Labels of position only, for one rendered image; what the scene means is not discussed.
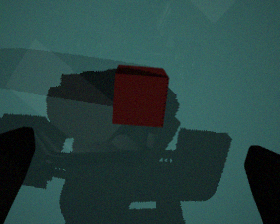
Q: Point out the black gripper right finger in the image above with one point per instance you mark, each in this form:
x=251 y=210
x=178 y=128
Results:
x=263 y=171

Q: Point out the dark red block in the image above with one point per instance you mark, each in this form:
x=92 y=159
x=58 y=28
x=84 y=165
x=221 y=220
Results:
x=140 y=96

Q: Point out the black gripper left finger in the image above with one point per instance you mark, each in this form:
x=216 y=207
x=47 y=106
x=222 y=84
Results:
x=16 y=150

